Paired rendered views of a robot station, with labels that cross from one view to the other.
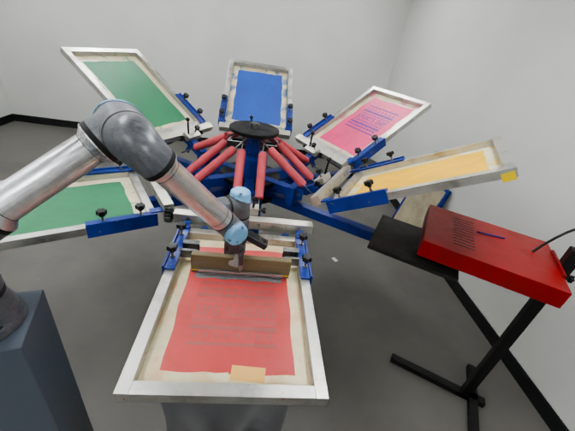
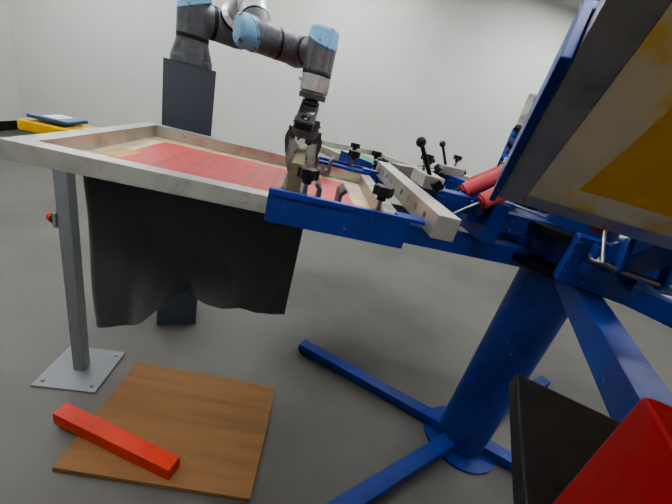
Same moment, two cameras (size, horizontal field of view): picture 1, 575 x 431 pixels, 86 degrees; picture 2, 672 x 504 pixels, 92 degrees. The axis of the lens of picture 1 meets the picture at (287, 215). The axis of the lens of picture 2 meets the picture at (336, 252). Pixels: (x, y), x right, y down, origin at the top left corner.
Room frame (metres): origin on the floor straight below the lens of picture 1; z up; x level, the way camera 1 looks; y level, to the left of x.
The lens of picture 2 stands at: (1.13, -0.77, 1.18)
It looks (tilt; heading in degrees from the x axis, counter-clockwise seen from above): 23 degrees down; 89
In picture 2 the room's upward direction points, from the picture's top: 15 degrees clockwise
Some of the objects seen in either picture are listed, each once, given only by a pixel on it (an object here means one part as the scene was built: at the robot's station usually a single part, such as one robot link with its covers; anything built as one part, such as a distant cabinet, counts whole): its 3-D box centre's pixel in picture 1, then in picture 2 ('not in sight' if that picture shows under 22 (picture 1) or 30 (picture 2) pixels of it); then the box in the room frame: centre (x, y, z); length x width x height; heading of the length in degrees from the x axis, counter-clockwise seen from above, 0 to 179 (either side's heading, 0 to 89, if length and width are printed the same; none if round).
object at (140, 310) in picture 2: not in sight; (198, 271); (0.82, -0.07, 0.74); 0.46 x 0.04 x 0.42; 8
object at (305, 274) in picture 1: (302, 259); (337, 216); (1.13, -0.10, 0.97); 0.30 x 0.05 x 0.07; 8
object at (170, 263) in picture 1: (177, 249); (328, 169); (1.05, 0.45, 0.97); 0.30 x 0.05 x 0.07; 8
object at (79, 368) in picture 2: not in sight; (72, 265); (0.27, 0.18, 0.48); 0.22 x 0.22 x 0.96; 8
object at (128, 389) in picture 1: (236, 294); (248, 169); (0.85, 0.14, 0.97); 0.79 x 0.58 x 0.04; 8
